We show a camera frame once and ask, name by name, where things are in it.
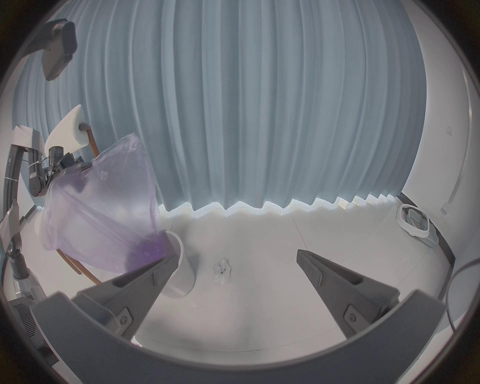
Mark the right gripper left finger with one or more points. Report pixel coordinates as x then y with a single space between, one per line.
142 288

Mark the purple plastic bag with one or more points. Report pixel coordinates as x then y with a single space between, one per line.
101 202

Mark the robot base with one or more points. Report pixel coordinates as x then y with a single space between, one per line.
26 318

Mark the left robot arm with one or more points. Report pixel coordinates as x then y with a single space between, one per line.
35 176

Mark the white trash bin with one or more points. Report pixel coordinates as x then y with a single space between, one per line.
183 270

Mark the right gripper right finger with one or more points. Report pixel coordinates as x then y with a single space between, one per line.
337 288

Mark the crumpled clear plastic wrapper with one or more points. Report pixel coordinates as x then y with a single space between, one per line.
222 270

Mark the white cushioned wooden chair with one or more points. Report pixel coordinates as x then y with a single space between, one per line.
69 127

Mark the pale blue curtain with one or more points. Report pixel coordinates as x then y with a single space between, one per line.
262 112

